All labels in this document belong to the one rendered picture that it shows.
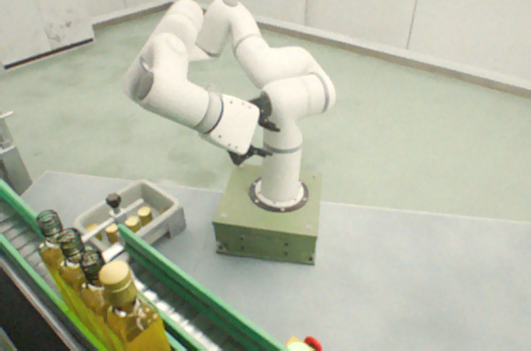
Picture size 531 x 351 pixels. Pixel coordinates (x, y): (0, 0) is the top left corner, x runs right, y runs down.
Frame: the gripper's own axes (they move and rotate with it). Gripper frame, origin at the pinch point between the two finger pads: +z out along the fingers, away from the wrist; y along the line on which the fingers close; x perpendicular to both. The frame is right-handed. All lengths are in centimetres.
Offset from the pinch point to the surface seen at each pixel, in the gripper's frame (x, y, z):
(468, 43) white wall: -82, -169, 269
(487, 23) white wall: -65, -182, 259
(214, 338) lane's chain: 10.1, 37.3, -6.3
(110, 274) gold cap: 18.5, 24.8, -32.8
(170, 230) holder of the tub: -27.0, 27.5, 1.8
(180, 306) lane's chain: 1.4, 35.7, -8.8
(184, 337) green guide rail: 13.5, 35.2, -15.5
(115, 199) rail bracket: -14.2, 21.1, -20.7
